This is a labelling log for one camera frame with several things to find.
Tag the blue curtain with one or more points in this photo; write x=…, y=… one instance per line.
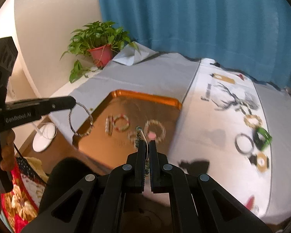
x=184, y=17

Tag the green potted plant red pot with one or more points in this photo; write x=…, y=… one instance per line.
x=101, y=53

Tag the grey white printed tablecloth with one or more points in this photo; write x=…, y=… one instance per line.
x=160, y=77

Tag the silver bangle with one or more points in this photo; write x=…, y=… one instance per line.
x=236, y=143

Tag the red floral blanket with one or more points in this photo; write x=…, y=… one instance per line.
x=14, y=203

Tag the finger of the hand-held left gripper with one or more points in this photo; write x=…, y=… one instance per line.
x=60, y=104

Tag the orange metal tray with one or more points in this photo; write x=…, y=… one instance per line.
x=135, y=108

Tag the black round stool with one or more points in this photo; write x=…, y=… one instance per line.
x=68, y=170

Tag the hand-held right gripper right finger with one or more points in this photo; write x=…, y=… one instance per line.
x=154, y=165

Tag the person's left hand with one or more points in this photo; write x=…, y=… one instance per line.
x=8, y=150

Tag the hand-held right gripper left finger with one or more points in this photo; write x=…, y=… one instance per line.
x=141, y=165

